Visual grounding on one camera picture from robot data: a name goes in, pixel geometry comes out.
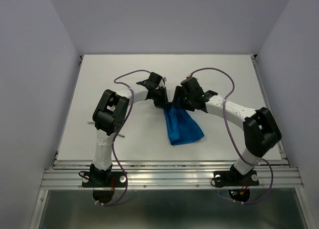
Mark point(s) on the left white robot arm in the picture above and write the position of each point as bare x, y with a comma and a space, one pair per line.
112, 110

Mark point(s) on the silver metal fork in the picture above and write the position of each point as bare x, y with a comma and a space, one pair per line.
93, 123

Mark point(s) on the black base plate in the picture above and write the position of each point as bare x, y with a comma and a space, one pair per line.
114, 180
233, 179

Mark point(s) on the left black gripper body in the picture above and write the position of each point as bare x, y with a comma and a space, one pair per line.
159, 98

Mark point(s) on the blue cloth napkin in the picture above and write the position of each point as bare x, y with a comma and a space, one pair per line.
181, 128

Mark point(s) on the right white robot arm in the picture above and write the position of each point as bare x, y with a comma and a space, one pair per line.
261, 132

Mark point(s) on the aluminium rail frame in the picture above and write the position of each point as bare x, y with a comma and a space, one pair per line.
172, 195

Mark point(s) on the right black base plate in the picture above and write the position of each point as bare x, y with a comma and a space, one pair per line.
233, 179

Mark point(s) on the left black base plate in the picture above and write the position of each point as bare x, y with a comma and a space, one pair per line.
114, 180

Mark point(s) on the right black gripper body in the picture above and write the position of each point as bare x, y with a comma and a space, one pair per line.
185, 101

